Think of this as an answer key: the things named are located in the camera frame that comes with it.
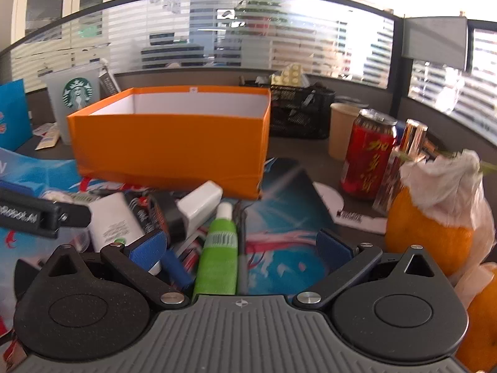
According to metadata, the yellow building brick plate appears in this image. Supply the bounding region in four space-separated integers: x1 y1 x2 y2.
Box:
280 65 303 85

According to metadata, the white charger block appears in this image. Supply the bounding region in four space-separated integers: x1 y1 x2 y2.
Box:
176 181 224 237

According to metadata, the white bottle with printed label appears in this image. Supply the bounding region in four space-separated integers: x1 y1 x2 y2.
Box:
87 192 150 253

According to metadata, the white glass-door cabinet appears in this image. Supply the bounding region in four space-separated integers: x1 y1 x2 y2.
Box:
13 0 113 43

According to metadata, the red drink can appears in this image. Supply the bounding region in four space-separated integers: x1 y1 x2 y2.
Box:
341 109 399 200

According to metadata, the shiny gold package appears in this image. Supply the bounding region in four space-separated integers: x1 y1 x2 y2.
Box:
373 118 441 216

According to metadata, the orange fruit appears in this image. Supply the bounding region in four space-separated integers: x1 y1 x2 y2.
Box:
384 186 476 278
454 262 497 371

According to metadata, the potted green plant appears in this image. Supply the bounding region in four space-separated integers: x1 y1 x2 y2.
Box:
233 0 290 41

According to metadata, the dark printed card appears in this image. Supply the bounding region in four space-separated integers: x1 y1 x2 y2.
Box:
99 59 119 96

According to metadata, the blue printed desk mat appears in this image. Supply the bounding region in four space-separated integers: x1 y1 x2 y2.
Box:
0 148 350 354

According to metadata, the white paper card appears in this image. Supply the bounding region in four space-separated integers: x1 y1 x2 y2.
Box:
312 182 389 234

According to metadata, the beige paper cup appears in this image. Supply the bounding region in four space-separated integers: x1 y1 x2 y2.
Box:
328 103 363 162

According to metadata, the small white yellow tube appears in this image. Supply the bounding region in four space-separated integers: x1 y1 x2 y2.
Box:
35 122 61 150

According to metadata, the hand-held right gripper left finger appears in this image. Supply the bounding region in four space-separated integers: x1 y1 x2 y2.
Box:
44 230 191 307

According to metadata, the orange cardboard box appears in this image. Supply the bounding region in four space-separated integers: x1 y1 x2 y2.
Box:
67 86 271 200

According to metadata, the red black packet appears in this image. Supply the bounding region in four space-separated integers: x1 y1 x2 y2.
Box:
124 194 171 237

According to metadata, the orange in plastic bag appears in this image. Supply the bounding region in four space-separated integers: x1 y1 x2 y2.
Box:
400 150 497 292

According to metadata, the black mesh desk organizer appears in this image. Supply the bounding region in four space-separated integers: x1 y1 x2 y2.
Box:
239 80 336 139

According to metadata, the blue marker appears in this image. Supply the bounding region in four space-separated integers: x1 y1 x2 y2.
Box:
161 249 195 290

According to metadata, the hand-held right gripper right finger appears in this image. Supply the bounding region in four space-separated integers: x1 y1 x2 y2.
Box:
293 228 443 307

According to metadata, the green tube with white cap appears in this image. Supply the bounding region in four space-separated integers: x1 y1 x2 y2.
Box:
192 202 238 296

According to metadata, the blue paper bag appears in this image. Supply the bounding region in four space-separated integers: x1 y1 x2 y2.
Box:
0 79 34 152

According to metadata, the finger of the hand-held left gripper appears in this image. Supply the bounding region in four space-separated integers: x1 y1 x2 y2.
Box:
0 186 92 239

